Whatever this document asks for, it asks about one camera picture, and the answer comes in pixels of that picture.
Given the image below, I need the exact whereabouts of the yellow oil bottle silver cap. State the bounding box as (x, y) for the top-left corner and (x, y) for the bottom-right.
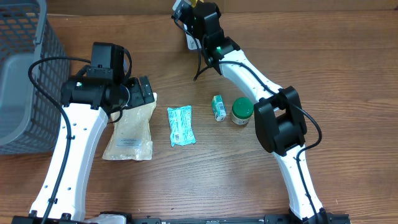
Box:
(189, 0), (204, 7)

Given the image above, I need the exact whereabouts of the white orange snack packet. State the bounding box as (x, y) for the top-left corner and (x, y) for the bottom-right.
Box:
(102, 101), (157, 161)

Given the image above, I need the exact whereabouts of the teal tissue pack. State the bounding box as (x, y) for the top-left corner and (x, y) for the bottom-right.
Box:
(167, 105), (196, 147)

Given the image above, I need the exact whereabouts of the small teal packet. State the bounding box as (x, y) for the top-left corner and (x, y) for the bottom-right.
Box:
(211, 95), (227, 122)

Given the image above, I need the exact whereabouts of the green lid white jar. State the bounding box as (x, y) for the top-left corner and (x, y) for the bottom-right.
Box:
(230, 97), (254, 125)

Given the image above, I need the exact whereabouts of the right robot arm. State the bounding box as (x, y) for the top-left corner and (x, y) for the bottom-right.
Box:
(172, 0), (328, 223)

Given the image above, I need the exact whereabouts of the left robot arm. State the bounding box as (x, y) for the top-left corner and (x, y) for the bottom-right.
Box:
(12, 42), (155, 223)

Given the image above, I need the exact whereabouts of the white barcode scanner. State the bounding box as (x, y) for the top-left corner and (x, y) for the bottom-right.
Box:
(186, 34), (197, 50)

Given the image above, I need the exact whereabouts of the dark grey plastic mesh basket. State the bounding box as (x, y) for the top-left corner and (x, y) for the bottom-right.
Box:
(1, 0), (70, 154)

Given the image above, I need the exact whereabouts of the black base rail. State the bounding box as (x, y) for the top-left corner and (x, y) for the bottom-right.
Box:
(11, 213), (351, 224)

